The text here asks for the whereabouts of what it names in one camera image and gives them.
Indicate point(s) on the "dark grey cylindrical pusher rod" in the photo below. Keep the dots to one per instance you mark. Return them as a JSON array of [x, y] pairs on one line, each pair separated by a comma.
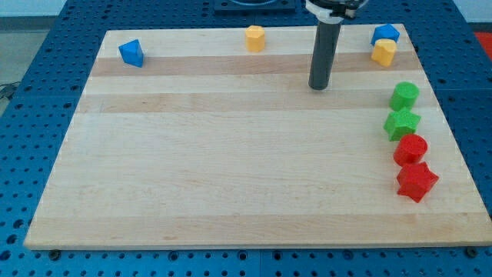
[[322, 60]]

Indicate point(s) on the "green star block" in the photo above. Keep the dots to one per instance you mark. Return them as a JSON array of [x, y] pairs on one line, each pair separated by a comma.
[[401, 123]]

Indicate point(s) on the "red star block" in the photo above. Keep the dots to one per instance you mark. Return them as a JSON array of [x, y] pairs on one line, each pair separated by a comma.
[[416, 180]]

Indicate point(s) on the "yellow hexagon block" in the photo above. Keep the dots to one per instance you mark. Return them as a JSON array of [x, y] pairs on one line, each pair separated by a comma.
[[254, 38]]

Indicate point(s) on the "yellow heart block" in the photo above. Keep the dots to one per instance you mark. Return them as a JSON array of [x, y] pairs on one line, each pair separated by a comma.
[[384, 51]]

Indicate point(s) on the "red circle block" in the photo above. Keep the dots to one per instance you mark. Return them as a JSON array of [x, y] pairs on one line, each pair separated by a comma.
[[410, 149]]

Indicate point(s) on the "light wooden board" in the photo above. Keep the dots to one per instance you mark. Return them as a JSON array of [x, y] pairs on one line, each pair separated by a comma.
[[210, 146]]

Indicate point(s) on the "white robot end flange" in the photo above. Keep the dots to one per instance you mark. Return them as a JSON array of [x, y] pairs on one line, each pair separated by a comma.
[[334, 11]]

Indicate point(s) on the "blue triangular block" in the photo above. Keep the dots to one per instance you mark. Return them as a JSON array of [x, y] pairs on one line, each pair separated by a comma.
[[132, 53]]

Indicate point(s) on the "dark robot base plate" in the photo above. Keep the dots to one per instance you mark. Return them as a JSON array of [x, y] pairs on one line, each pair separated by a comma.
[[239, 6]]

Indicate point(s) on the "green circle block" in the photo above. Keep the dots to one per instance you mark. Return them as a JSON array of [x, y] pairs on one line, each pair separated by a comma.
[[404, 95]]

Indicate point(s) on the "blue pentagon block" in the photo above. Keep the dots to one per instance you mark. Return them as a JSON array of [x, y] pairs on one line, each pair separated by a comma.
[[387, 31]]

